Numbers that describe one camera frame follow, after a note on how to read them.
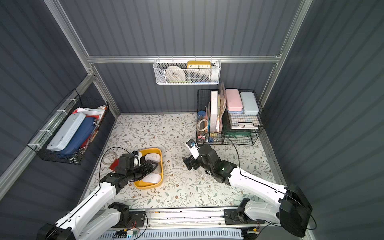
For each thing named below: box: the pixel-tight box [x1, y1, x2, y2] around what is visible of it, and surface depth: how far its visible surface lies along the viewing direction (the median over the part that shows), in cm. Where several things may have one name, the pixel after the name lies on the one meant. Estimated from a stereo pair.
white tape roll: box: [165, 65, 185, 82], surface depth 86 cm
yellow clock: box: [186, 60, 212, 69], surface depth 90 cm
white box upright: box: [210, 91, 218, 132], surface depth 93 cm
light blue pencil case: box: [240, 91, 260, 116], surface depth 96 cm
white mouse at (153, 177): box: [141, 172, 162, 184], surface depth 86 cm
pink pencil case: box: [225, 88, 244, 112], surface depth 93 cm
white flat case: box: [46, 112, 87, 152], surface depth 68 cm
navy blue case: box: [51, 116, 96, 156], surface depth 68 cm
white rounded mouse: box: [145, 153, 161, 163], surface depth 93 cm
